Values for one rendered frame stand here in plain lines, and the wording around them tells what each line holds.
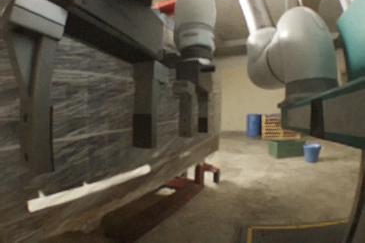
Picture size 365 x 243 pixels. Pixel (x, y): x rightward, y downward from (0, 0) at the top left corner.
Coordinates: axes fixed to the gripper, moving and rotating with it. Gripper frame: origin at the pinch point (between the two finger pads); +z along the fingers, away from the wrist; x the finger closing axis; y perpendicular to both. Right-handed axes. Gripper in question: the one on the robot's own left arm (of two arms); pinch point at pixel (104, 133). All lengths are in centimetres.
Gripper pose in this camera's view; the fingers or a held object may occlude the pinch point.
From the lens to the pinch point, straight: 16.7
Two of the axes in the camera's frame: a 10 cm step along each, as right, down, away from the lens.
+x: -3.5, -0.7, -9.3
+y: -9.4, 0.2, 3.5
